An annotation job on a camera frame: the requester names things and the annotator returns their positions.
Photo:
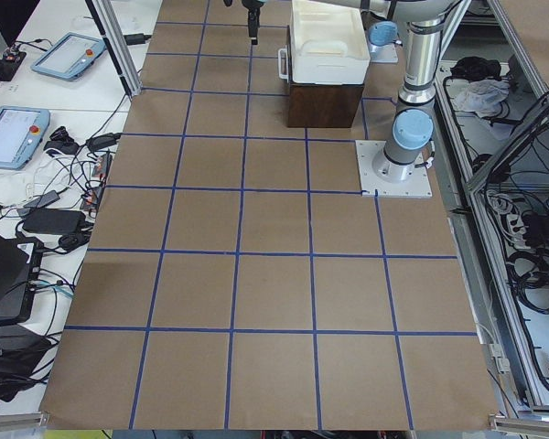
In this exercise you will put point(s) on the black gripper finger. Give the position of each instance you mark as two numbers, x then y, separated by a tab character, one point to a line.
253	24

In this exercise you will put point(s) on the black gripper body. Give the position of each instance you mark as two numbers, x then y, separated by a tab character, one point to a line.
252	22

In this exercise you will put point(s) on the wooden drawer with white handle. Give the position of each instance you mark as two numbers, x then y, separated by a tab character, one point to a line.
283	64

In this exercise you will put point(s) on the dark brown wooden cabinet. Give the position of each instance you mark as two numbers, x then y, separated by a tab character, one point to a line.
323	106

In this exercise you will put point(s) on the blue teach pendant far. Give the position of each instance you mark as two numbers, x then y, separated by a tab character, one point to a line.
69	57

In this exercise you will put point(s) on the blue teach pendant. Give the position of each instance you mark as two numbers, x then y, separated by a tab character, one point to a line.
21	131
69	57

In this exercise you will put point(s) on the white crumpled cloth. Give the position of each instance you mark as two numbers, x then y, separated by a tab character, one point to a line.
482	97

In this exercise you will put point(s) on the blue teach pendant near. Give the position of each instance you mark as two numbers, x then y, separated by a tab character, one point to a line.
21	131

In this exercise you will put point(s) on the black power adapter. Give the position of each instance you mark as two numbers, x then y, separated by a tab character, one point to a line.
53	221

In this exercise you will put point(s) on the black laptop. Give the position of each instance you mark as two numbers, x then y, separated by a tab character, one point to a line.
20	260

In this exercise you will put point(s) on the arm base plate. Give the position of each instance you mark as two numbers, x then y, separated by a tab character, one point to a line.
381	178
386	54

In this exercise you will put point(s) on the aluminium frame post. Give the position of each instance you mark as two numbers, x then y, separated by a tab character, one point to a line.
108	26

